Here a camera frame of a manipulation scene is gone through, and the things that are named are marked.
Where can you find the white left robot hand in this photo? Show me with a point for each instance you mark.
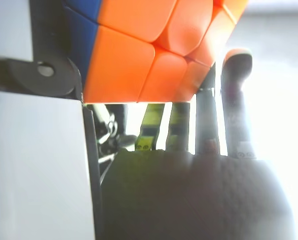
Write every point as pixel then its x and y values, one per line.
pixel 188 200

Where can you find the Rubik's cube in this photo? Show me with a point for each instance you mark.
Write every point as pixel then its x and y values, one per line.
pixel 138 62

